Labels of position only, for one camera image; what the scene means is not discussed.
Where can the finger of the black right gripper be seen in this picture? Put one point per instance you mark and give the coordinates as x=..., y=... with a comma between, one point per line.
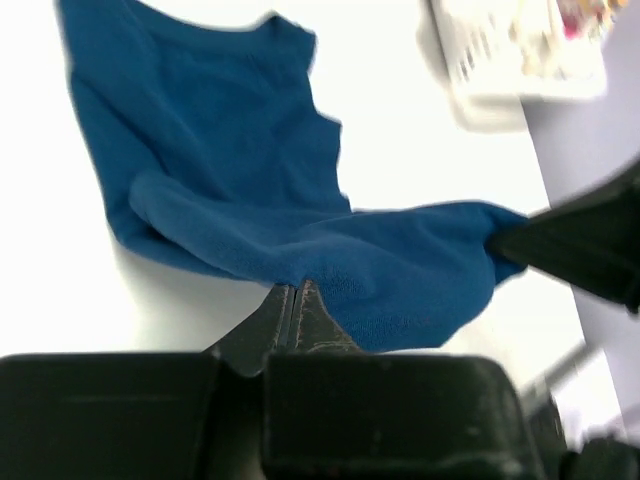
x=590, y=242

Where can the white plastic basket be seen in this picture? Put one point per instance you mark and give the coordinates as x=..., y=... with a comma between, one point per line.
x=494, y=57

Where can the blue t-shirt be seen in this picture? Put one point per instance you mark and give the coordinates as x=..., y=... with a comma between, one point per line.
x=212, y=158

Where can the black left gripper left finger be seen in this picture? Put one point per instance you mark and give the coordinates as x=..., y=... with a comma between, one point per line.
x=127, y=415

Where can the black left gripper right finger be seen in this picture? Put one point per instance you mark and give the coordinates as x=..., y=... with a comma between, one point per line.
x=343, y=415

